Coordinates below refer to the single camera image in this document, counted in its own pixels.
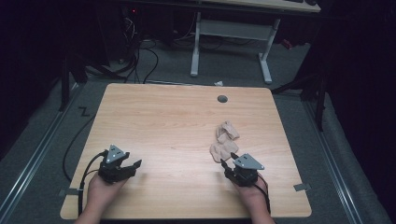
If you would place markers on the metal floor rail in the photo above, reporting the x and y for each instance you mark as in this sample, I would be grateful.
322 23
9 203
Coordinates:
34 158
333 168

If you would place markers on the person's left hand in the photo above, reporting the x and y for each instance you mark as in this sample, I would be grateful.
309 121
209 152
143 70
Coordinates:
101 191

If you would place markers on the black metal stand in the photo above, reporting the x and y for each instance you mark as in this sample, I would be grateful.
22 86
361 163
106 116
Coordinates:
320 102
64 84

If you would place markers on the white-legged desk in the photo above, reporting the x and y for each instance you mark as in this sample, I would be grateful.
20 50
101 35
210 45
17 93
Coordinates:
233 29

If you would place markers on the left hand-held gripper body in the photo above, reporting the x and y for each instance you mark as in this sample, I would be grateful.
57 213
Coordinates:
112 169

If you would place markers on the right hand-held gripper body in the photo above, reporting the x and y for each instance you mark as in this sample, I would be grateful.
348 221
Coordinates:
244 174

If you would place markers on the white crumpled paper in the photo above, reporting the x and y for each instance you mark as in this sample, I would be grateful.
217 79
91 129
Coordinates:
219 83

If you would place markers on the grey tape piece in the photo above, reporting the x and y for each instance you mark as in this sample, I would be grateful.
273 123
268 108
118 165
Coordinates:
70 192
302 187

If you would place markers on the red object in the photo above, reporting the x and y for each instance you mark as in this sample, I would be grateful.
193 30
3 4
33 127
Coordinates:
286 43

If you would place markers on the person's right hand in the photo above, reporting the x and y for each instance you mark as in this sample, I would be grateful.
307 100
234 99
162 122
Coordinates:
252 196

